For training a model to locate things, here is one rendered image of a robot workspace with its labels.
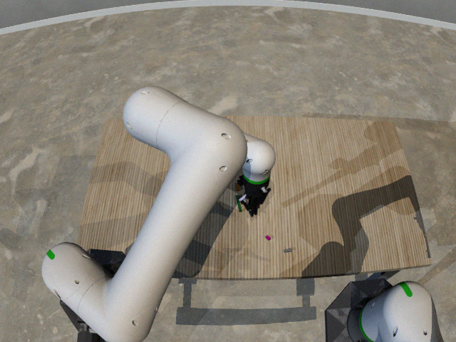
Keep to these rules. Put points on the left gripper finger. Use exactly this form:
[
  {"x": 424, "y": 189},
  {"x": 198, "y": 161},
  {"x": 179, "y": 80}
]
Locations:
[
  {"x": 249, "y": 206},
  {"x": 261, "y": 200}
]

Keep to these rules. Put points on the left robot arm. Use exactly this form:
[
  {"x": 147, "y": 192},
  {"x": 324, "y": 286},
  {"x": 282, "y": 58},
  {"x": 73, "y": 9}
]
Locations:
[{"x": 206, "y": 153}]

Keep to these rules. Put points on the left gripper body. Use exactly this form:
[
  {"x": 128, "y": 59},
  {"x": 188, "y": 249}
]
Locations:
[{"x": 250, "y": 194}]

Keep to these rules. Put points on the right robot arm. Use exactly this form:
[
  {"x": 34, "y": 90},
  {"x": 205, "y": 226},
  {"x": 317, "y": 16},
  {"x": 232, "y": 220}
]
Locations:
[{"x": 403, "y": 313}]

